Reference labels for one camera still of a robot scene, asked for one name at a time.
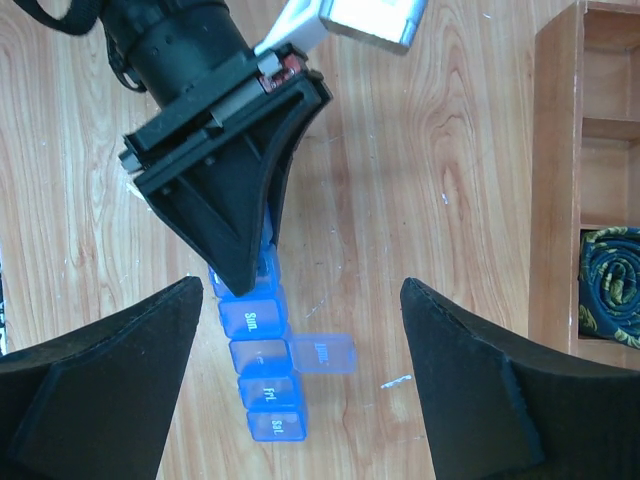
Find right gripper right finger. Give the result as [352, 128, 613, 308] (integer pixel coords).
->
[400, 278, 639, 479]

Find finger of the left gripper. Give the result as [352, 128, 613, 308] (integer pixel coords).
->
[135, 79, 331, 296]

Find rolled tie green pattern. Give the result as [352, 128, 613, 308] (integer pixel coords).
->
[578, 226, 639, 349]

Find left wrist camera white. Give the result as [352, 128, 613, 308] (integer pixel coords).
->
[254, 0, 428, 55]

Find blue weekly pill organizer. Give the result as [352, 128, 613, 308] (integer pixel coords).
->
[209, 213, 357, 443]

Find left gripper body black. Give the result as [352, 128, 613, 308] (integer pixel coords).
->
[100, 1, 332, 179]

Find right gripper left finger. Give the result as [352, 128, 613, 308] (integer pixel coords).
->
[1, 276, 203, 479]

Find wooden compartment tray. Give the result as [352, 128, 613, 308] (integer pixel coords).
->
[528, 1, 639, 369]

